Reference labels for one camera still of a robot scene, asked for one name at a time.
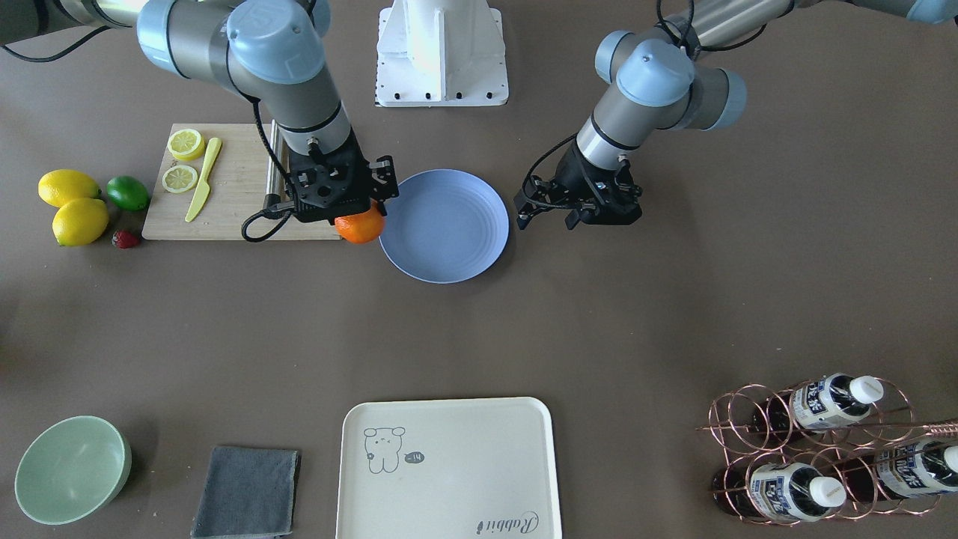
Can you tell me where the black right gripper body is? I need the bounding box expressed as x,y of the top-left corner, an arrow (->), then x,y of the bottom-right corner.
263,134 -> 398,224

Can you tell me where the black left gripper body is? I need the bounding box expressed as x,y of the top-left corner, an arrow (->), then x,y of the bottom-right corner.
514,141 -> 642,230

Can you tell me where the orange mandarin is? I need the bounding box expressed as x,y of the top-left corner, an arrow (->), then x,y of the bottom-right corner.
333,199 -> 386,243

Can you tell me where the blue plate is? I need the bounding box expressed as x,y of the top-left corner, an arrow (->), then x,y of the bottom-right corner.
379,168 -> 510,284

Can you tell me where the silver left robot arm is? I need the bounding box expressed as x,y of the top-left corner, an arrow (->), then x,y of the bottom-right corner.
513,1 -> 811,229

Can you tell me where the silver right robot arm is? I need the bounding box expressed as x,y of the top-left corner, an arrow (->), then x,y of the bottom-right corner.
2,1 -> 398,222

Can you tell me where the steel muddler black tip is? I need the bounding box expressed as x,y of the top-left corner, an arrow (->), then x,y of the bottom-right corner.
263,120 -> 287,210

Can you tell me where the wooden cutting board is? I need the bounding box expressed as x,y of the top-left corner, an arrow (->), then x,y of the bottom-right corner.
141,123 -> 342,242

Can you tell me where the yellow plastic knife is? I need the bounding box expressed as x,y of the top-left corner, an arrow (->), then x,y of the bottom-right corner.
184,137 -> 222,222

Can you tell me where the lemon half slice lower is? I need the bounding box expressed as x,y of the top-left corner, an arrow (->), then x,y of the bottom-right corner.
165,127 -> 206,162

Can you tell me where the lemon half slice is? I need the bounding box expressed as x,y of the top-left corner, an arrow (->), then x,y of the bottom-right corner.
161,165 -> 199,194
165,127 -> 206,162

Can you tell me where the lemon half slice upper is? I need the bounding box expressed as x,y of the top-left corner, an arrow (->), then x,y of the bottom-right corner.
161,165 -> 199,194

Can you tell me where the green lime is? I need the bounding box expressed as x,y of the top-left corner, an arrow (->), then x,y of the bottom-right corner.
106,175 -> 150,211

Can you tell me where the red strawberry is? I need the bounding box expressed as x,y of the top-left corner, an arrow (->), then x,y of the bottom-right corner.
111,230 -> 141,249

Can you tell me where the yellow lemon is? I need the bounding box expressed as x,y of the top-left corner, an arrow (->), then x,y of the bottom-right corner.
37,168 -> 100,208
52,198 -> 109,246

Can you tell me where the cream rabbit tray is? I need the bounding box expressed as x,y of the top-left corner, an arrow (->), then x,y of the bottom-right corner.
335,397 -> 564,538

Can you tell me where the grey folded cloth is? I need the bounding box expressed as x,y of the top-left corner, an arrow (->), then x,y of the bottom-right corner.
189,445 -> 300,538

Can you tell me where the dark tea bottle front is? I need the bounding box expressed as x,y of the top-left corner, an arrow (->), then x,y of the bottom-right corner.
711,463 -> 847,525

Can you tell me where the green bowl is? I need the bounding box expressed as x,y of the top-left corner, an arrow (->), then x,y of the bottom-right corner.
14,415 -> 132,526

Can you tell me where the dark tea bottle middle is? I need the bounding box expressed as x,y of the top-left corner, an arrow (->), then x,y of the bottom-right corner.
838,438 -> 957,502

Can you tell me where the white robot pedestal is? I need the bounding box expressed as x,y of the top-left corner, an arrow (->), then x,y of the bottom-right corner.
374,1 -> 510,107

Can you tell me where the copper wire bottle rack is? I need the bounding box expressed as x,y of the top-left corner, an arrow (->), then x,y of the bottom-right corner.
706,375 -> 956,526

